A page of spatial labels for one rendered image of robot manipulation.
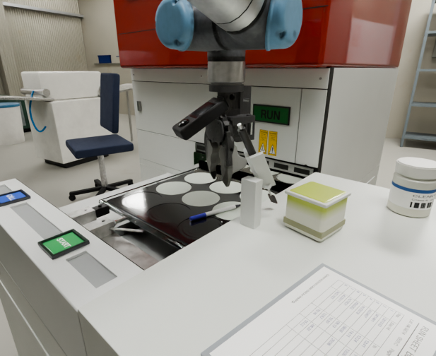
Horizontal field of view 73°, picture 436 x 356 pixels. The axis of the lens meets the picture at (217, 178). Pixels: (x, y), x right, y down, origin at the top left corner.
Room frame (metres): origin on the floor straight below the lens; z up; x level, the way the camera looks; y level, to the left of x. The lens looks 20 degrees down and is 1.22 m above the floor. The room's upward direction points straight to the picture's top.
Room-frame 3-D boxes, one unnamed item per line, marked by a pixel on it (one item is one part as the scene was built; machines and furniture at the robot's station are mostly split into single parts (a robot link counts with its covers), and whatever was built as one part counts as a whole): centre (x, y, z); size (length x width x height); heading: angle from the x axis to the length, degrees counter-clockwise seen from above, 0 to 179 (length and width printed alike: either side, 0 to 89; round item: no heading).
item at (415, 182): (0.50, -0.36, 1.01); 0.07 x 0.07 x 0.10
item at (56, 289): (0.48, 0.33, 0.89); 0.55 x 0.09 x 0.14; 49
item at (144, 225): (0.57, 0.16, 0.90); 0.38 x 0.01 x 0.01; 49
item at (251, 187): (0.46, -0.07, 1.03); 0.06 x 0.04 x 0.13; 139
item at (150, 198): (0.70, 0.04, 0.90); 0.34 x 0.34 x 0.01; 49
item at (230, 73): (0.63, -0.02, 1.21); 0.08 x 0.08 x 0.05
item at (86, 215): (0.60, 0.32, 0.89); 0.08 x 0.03 x 0.03; 139
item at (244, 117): (0.63, -0.02, 1.13); 0.09 x 0.08 x 0.12; 121
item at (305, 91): (1.00, 0.04, 1.02); 0.81 x 0.03 x 0.40; 49
